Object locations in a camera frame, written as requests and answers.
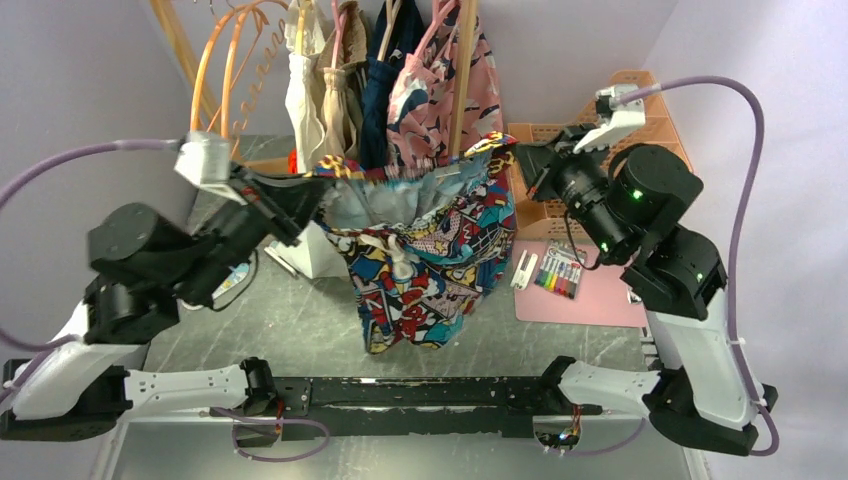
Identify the comic print shorts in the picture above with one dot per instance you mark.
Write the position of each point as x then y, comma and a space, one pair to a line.
422, 245

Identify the orange hanger outer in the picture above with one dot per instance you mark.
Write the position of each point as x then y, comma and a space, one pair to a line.
216, 63

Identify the marker pen set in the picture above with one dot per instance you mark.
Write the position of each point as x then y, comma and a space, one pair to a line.
561, 269

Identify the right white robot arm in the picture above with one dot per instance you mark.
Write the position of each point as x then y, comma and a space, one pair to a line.
707, 399

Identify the pink floral hanging garment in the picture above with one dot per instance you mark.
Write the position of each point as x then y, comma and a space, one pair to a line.
420, 109

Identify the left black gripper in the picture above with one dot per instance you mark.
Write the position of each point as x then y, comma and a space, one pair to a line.
279, 202

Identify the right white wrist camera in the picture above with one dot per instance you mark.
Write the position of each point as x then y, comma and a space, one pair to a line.
620, 112

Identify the beige hanging garment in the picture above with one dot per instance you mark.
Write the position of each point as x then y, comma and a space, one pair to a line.
342, 66

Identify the wooden clothes rack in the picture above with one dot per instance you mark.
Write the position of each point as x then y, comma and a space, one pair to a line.
457, 73

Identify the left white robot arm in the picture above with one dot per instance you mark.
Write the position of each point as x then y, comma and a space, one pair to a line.
77, 387

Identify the white marker pens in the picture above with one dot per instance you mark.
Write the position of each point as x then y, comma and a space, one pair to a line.
524, 268

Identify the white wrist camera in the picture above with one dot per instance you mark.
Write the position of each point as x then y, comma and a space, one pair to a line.
620, 112
204, 160

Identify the navy hanging garment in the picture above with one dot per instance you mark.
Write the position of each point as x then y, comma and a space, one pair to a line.
397, 33

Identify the white hanging garment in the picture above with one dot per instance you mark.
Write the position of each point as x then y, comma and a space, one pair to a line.
306, 36

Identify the orange hanger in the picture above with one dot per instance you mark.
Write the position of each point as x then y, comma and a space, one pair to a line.
216, 63
253, 49

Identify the orange plastic file organizer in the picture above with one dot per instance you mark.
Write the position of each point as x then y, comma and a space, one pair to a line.
544, 220

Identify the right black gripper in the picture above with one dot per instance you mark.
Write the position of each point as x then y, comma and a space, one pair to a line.
540, 162

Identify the orange hanger inner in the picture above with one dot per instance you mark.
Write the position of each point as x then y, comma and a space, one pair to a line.
253, 49

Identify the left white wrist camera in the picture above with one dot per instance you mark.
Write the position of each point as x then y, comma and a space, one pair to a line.
204, 160

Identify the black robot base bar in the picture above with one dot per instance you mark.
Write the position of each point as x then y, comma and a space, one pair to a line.
355, 406

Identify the blue toothbrush package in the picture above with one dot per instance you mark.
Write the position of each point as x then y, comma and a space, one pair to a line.
237, 275

